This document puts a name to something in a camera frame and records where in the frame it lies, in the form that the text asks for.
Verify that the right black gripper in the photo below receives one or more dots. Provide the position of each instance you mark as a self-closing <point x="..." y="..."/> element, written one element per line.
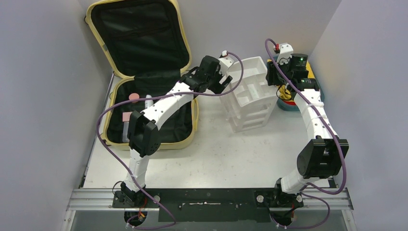
<point x="273" y="74"/>

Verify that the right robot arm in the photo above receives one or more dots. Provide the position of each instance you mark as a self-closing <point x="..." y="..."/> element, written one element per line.
<point x="323" y="156"/>

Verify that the white cylindrical bottle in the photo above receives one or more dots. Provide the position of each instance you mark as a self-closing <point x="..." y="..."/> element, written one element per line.
<point x="148" y="102"/>

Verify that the white plastic drawer organizer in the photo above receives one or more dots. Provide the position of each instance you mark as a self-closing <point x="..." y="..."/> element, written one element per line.
<point x="250" y="105"/>

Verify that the yellow hard-shell suitcase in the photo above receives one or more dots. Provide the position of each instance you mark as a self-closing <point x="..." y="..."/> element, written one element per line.
<point x="145" y="44"/>

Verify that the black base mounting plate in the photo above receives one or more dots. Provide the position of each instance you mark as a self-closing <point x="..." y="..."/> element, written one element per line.
<point x="213" y="205"/>

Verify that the teal transparent plastic tray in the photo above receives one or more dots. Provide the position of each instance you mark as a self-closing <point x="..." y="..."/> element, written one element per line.
<point x="288" y="107"/>

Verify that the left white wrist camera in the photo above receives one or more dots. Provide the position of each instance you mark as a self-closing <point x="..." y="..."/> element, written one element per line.
<point x="225" y="62"/>

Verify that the yellow garment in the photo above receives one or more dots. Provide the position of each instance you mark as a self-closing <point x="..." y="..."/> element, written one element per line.
<point x="285" y="94"/>

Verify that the small pink item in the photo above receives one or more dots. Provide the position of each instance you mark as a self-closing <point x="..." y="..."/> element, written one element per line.
<point x="126" y="116"/>

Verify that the round pink compact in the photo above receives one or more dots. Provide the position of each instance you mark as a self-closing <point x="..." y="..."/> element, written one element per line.
<point x="134" y="97"/>

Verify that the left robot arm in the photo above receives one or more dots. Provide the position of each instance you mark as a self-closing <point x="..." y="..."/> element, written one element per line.
<point x="144" y="127"/>

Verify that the clear plastic bottle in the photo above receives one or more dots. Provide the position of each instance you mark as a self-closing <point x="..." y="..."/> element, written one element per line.
<point x="125" y="138"/>

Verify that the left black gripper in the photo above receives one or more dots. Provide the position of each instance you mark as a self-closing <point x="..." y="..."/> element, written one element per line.
<point x="214" y="87"/>

